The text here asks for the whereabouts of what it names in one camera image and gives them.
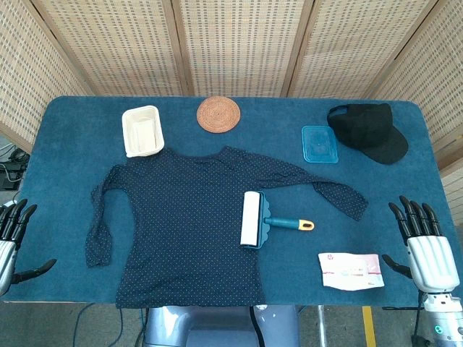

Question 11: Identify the cream plastic food container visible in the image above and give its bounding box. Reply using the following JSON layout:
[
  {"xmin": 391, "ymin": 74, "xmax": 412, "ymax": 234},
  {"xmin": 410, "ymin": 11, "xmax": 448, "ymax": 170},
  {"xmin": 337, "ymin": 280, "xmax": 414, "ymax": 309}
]
[{"xmin": 121, "ymin": 105, "xmax": 166, "ymax": 159}]

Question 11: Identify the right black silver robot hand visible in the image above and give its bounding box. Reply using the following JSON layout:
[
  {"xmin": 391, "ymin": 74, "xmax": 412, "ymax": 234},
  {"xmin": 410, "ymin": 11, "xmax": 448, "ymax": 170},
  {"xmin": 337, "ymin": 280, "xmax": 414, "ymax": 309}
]
[{"xmin": 382, "ymin": 195, "xmax": 462, "ymax": 293}]

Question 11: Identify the white pink paper packet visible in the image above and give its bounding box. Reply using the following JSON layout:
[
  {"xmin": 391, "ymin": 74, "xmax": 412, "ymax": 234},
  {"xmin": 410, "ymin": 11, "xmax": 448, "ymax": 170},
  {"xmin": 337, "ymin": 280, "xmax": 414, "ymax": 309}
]
[{"xmin": 318, "ymin": 252, "xmax": 385, "ymax": 291}]

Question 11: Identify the grey robot torso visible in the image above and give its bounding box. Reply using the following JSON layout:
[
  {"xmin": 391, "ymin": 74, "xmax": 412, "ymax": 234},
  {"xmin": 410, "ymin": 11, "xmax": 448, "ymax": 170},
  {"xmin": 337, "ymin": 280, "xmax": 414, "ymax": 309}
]
[{"xmin": 144, "ymin": 305, "xmax": 301, "ymax": 347}]

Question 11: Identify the blue plastic container lid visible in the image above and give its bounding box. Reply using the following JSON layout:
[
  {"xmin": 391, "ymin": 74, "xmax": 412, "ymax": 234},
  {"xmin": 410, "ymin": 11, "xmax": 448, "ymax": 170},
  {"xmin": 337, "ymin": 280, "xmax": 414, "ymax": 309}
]
[{"xmin": 301, "ymin": 125, "xmax": 340, "ymax": 164}]

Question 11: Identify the black floor cable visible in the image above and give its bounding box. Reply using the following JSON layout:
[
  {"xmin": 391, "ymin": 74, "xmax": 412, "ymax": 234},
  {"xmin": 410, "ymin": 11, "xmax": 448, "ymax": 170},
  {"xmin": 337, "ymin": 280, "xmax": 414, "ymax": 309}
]
[{"xmin": 72, "ymin": 302, "xmax": 95, "ymax": 347}]

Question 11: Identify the metal table leg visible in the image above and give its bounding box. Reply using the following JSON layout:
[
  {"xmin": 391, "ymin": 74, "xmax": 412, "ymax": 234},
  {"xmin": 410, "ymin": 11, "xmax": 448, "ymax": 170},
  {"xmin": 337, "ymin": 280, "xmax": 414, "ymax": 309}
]
[{"xmin": 318, "ymin": 305, "xmax": 326, "ymax": 347}]

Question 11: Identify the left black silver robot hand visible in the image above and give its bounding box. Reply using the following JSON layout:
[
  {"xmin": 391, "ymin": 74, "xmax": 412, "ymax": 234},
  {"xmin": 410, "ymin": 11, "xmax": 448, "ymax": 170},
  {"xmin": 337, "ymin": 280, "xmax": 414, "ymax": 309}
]
[{"xmin": 0, "ymin": 198, "xmax": 58, "ymax": 296}]

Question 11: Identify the woven bamboo folding screen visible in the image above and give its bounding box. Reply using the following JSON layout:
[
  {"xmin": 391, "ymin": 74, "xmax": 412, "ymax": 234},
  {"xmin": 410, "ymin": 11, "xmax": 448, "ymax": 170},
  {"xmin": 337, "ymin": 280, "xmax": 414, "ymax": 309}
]
[{"xmin": 0, "ymin": 0, "xmax": 463, "ymax": 178}]

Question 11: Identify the navy polka dot shirt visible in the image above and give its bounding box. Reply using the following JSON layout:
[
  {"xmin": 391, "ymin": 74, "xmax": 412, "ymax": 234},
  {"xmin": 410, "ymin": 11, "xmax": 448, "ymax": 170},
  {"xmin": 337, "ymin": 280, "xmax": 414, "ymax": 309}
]
[{"xmin": 85, "ymin": 145, "xmax": 369, "ymax": 309}]

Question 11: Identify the dark floor equipment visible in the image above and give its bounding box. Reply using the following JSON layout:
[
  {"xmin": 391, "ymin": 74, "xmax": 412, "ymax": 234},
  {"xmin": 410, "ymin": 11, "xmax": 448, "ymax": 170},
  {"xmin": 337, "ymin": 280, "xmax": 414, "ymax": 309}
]
[{"xmin": 0, "ymin": 147, "xmax": 30, "ymax": 192}]

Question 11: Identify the teal white lint roller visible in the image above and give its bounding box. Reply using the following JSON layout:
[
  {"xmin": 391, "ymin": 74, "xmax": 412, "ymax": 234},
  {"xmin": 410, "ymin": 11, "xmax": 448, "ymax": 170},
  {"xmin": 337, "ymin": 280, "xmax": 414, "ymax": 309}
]
[{"xmin": 240, "ymin": 190, "xmax": 315, "ymax": 249}]

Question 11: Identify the round woven rattan coaster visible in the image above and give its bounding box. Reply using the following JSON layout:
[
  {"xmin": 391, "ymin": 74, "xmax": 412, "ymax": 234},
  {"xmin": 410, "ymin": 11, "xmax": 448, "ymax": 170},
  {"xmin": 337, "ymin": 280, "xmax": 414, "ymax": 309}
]
[{"xmin": 196, "ymin": 95, "xmax": 242, "ymax": 134}]

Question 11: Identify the teal blue tablecloth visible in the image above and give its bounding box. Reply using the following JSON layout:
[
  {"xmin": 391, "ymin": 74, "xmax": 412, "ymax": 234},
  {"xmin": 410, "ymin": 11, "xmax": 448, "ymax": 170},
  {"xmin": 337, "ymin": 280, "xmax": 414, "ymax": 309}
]
[{"xmin": 0, "ymin": 95, "xmax": 460, "ymax": 309}]

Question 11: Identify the black baseball cap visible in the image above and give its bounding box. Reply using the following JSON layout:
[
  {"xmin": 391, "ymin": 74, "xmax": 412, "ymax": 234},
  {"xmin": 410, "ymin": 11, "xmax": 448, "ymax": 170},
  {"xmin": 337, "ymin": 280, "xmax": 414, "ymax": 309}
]
[{"xmin": 326, "ymin": 103, "xmax": 409, "ymax": 166}]

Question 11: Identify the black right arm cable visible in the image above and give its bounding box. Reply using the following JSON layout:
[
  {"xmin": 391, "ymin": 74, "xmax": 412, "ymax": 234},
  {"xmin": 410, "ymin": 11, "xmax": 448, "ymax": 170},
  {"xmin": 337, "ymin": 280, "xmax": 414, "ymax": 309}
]
[{"xmin": 411, "ymin": 291, "xmax": 426, "ymax": 347}]

